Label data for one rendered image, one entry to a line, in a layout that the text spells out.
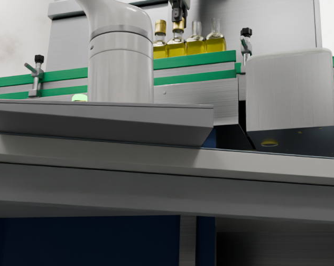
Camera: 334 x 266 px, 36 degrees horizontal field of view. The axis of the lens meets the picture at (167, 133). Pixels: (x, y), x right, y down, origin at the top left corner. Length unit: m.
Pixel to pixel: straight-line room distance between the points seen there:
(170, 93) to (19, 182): 0.58
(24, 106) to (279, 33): 1.05
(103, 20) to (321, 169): 0.45
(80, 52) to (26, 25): 2.55
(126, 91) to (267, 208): 0.31
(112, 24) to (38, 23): 3.48
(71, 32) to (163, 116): 1.24
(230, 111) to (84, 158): 0.54
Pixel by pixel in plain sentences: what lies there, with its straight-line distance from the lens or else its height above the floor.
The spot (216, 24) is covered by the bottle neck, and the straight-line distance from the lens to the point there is 1.54.
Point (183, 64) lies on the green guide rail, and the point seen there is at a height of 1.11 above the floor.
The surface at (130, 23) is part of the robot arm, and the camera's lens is 0.94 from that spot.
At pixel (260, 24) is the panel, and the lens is 1.66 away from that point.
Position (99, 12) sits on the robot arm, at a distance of 0.97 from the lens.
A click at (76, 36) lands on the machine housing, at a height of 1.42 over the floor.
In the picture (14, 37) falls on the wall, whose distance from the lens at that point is 4.37.
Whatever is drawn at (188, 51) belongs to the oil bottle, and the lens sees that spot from 1.50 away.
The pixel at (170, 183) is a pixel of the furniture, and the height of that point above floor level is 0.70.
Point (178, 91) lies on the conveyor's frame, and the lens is 1.31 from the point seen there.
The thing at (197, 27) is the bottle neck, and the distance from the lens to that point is 1.55.
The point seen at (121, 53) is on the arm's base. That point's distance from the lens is 0.91.
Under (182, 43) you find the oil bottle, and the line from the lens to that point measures 1.52.
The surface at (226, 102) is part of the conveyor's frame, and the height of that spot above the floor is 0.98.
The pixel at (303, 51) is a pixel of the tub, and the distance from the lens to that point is 1.08.
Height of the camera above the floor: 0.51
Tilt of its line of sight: 19 degrees up
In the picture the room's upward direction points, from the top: 2 degrees clockwise
